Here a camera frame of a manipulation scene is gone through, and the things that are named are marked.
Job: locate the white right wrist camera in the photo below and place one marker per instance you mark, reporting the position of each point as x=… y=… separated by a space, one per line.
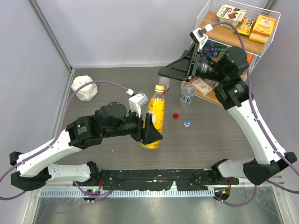
x=199 y=35

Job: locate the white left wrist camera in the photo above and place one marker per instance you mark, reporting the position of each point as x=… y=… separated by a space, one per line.
x=136 y=101

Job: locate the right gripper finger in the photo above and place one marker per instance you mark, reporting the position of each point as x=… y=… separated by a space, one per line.
x=180 y=64
x=176 y=75

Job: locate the blue green box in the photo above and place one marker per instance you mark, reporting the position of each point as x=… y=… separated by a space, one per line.
x=214 y=49

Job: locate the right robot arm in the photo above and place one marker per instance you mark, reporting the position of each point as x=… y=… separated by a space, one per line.
x=233 y=93

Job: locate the yellow candy bag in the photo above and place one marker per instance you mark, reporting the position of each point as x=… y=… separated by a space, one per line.
x=245 y=26

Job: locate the crumpled white paper towel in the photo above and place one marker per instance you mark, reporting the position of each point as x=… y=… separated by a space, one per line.
x=88 y=92

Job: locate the clear bottle blue green label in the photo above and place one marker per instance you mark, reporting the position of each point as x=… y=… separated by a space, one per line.
x=187 y=95

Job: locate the red cap clear bottle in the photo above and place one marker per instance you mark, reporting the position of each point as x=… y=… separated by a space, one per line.
x=165 y=82

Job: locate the white pink small box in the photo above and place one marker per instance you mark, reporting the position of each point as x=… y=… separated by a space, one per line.
x=201 y=86

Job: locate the orange snack box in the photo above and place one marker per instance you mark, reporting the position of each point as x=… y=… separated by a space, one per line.
x=249 y=57

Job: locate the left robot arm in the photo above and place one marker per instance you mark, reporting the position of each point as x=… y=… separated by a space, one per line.
x=37 y=168

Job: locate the white bottle cap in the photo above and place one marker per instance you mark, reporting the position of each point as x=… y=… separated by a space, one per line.
x=187 y=123

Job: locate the white slotted cable duct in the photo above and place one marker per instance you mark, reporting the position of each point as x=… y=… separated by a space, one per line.
x=173 y=192

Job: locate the yellow label bottle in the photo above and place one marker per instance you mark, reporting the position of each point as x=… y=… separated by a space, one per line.
x=156 y=107

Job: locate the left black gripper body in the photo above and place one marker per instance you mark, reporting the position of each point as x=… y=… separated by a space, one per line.
x=134 y=127

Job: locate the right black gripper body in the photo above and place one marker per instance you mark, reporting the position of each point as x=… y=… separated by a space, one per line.
x=195 y=66

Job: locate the white yogurt cup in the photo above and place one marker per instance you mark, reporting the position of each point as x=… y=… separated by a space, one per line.
x=231 y=14

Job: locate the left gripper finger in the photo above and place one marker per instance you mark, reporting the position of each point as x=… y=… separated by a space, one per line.
x=151 y=136
x=148 y=124

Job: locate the white wire shelf rack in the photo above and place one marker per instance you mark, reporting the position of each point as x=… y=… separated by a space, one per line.
x=228 y=36

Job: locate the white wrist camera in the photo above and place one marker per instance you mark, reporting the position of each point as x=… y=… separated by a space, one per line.
x=199 y=35
x=136 y=101

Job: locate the yellow bottle cap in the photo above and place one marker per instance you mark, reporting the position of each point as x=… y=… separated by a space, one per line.
x=159 y=88

